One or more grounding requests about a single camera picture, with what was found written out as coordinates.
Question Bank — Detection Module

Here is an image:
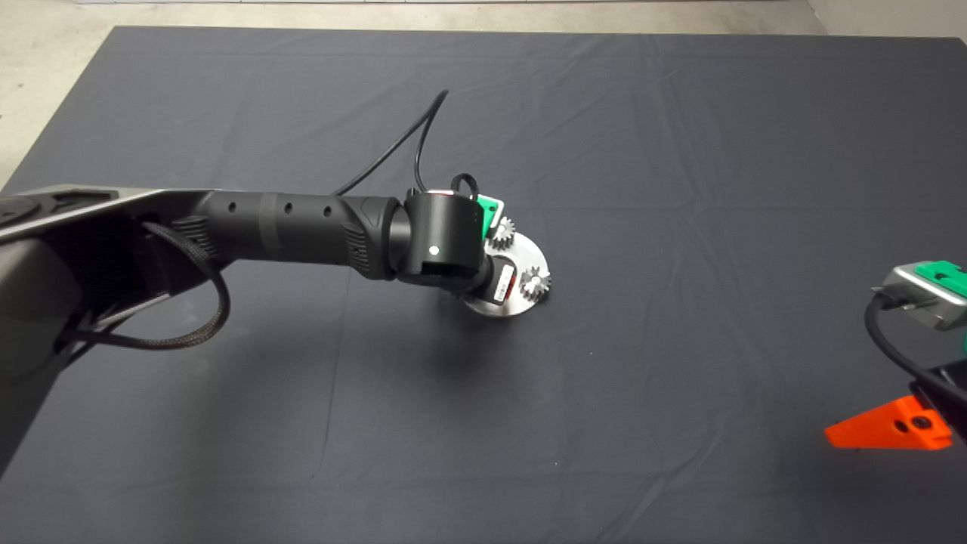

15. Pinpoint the right green camera mount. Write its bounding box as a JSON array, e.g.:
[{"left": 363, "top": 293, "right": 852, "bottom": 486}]
[{"left": 913, "top": 260, "right": 967, "bottom": 297}]

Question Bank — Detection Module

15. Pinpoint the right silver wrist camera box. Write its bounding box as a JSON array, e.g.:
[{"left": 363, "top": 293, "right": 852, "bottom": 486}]
[{"left": 873, "top": 263, "right": 967, "bottom": 332}]

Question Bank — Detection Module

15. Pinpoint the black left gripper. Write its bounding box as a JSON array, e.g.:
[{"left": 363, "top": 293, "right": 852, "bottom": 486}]
[{"left": 472, "top": 255, "right": 519, "bottom": 308}]

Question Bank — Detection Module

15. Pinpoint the left thin black camera cable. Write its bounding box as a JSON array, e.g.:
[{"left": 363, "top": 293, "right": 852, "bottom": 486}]
[{"left": 332, "top": 89, "right": 481, "bottom": 199}]

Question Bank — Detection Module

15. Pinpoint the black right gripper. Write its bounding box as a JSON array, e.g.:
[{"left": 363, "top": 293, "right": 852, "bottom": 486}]
[{"left": 824, "top": 361, "right": 967, "bottom": 452}]

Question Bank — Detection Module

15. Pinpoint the left black braided cable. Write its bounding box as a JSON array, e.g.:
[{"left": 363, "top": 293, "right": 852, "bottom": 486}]
[{"left": 72, "top": 223, "right": 231, "bottom": 352}]

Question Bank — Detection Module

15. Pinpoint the right black camera cable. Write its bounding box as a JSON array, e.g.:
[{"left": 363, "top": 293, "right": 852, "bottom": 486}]
[{"left": 864, "top": 293, "right": 967, "bottom": 395}]

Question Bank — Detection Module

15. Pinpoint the dark grey table cloth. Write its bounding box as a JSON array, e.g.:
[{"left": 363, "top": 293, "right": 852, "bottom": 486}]
[{"left": 0, "top": 24, "right": 967, "bottom": 544}]

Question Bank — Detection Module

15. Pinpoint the round metal plate with hole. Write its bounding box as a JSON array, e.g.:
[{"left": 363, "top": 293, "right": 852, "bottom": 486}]
[{"left": 462, "top": 231, "right": 551, "bottom": 319}]

